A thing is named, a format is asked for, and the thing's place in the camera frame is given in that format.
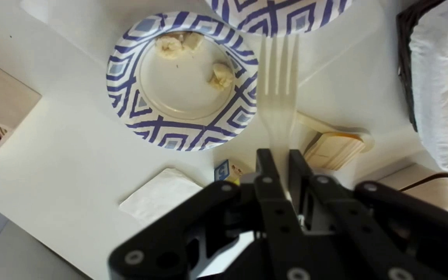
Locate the small blue picture cube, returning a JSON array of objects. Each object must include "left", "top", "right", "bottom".
[{"left": 213, "top": 158, "right": 232, "bottom": 183}]

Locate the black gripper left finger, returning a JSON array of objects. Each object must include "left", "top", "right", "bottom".
[{"left": 107, "top": 147, "right": 308, "bottom": 280}]

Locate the cream food piece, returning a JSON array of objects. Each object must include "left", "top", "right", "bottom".
[
  {"left": 207, "top": 60, "right": 236, "bottom": 90},
  {"left": 154, "top": 31, "right": 205, "bottom": 59}
]

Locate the black basket with white liner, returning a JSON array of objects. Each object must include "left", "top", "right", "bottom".
[{"left": 395, "top": 0, "right": 448, "bottom": 175}]

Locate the small cream picture cube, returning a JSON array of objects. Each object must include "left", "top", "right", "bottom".
[{"left": 229, "top": 158, "right": 257, "bottom": 183}]

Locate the cream plastic fork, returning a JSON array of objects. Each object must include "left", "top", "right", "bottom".
[{"left": 258, "top": 32, "right": 302, "bottom": 203}]

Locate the white paper napkin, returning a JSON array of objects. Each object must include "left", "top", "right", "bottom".
[{"left": 118, "top": 166, "right": 205, "bottom": 220}]

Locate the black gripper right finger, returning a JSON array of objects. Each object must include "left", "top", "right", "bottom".
[{"left": 288, "top": 149, "right": 448, "bottom": 280}]

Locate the tan wooden block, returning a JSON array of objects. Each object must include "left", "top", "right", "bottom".
[{"left": 302, "top": 129, "right": 367, "bottom": 171}]

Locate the blue patterned paper plate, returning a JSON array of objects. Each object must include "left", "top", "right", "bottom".
[
  {"left": 104, "top": 10, "right": 261, "bottom": 152},
  {"left": 205, "top": 0, "right": 355, "bottom": 38}
]

